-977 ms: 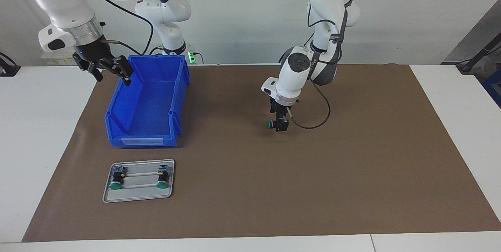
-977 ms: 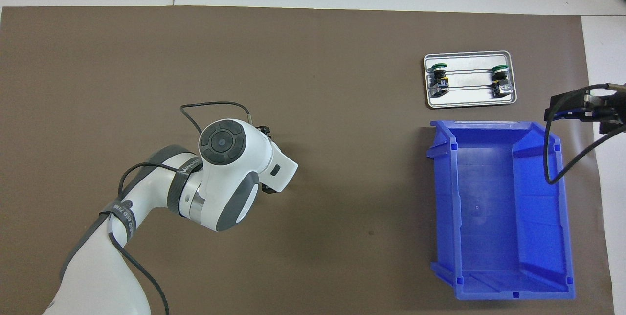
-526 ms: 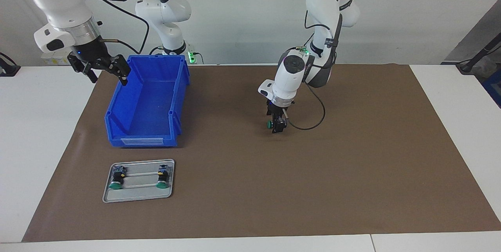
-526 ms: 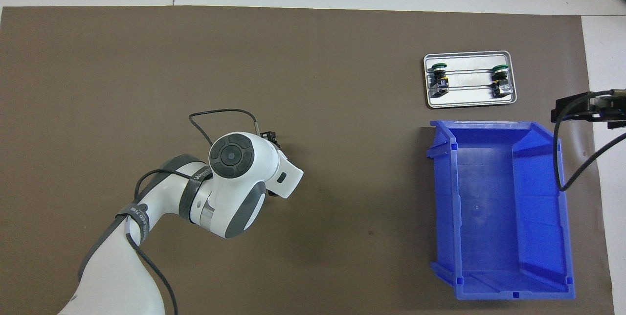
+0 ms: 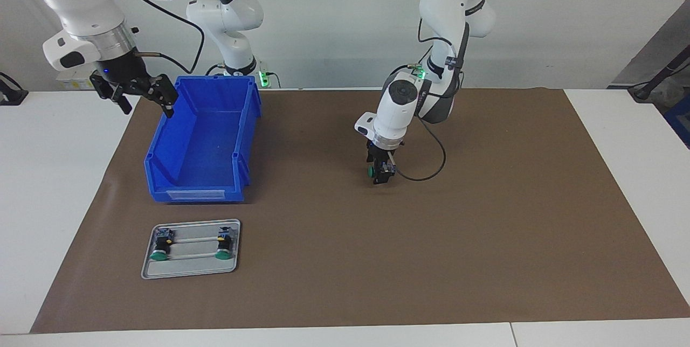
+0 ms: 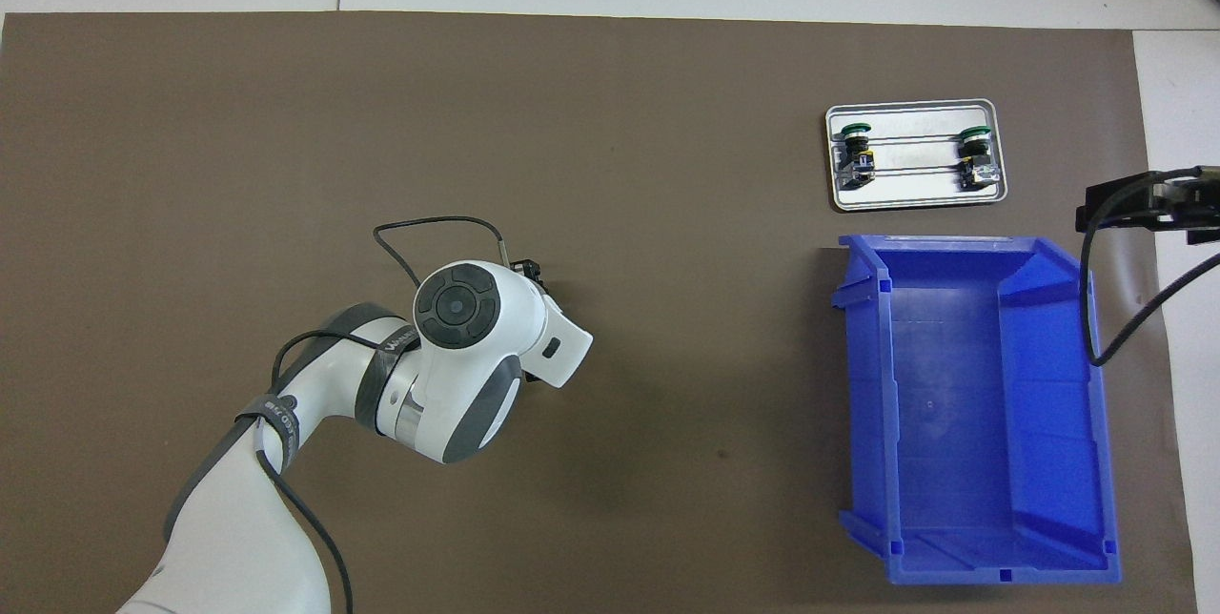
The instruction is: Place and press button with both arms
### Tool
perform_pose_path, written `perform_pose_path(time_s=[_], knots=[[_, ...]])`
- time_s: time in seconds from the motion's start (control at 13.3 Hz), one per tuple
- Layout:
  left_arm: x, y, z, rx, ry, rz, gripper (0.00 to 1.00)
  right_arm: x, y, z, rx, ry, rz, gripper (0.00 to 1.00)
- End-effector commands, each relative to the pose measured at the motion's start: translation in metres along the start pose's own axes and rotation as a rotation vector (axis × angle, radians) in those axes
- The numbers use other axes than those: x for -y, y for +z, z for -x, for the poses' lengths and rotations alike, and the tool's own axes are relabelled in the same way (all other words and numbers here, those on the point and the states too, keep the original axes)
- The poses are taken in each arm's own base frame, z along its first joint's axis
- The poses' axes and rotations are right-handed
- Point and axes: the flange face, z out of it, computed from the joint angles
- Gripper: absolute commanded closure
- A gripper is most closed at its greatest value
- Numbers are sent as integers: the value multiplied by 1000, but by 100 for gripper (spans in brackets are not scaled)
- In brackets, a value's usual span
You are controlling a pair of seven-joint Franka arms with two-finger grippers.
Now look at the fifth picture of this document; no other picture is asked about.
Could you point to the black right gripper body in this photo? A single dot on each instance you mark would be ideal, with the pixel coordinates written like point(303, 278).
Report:
point(121, 69)

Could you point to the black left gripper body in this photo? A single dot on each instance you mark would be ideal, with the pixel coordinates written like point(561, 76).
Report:
point(384, 154)

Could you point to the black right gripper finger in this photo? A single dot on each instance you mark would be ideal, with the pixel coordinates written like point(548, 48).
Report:
point(110, 91)
point(161, 91)

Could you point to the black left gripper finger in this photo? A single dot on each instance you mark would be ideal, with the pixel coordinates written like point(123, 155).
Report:
point(373, 162)
point(387, 173)

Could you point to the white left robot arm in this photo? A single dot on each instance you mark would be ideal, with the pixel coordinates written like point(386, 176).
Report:
point(447, 2)

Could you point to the white cardboard box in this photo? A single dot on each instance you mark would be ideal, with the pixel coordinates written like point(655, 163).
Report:
point(73, 82)

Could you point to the blue plastic storage bin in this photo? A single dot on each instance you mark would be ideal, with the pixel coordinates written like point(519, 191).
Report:
point(205, 137)

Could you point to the brown table mat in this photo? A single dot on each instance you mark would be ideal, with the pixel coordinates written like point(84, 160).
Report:
point(377, 255)

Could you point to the silver metal tray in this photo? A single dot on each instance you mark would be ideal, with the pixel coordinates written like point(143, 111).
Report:
point(191, 269)

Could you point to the black stand pole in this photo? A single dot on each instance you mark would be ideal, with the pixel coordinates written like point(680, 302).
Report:
point(666, 72)

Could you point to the blue crate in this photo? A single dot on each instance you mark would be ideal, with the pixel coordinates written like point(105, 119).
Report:
point(680, 120)

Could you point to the black clamp mount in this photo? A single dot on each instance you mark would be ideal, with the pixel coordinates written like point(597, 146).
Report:
point(11, 96)

